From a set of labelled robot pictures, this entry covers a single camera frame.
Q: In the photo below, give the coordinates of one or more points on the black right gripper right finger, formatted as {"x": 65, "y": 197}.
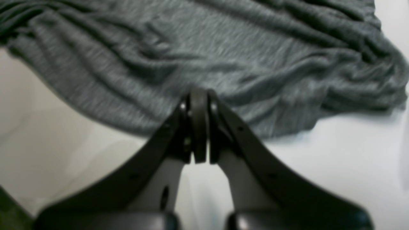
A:
{"x": 268, "y": 194}

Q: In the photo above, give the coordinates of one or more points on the grey t-shirt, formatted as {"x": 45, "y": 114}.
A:
{"x": 281, "y": 65}

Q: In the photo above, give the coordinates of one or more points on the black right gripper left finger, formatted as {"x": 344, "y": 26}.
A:
{"x": 141, "y": 193}

